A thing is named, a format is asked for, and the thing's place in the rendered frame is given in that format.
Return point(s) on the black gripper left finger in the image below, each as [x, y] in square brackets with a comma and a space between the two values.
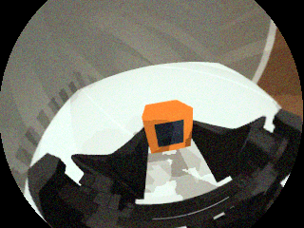
[127, 165]

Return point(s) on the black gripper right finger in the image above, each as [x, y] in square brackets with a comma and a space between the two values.
[221, 146]

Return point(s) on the orange block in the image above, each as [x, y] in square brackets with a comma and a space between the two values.
[167, 125]

